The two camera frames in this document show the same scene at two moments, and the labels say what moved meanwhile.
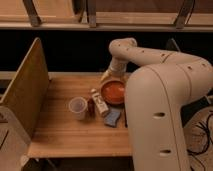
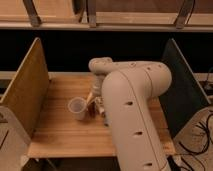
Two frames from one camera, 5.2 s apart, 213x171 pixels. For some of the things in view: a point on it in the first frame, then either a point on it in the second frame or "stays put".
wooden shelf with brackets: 107,15 stays put
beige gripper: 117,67 -> 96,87
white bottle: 100,103 stays put
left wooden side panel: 29,87 stays put
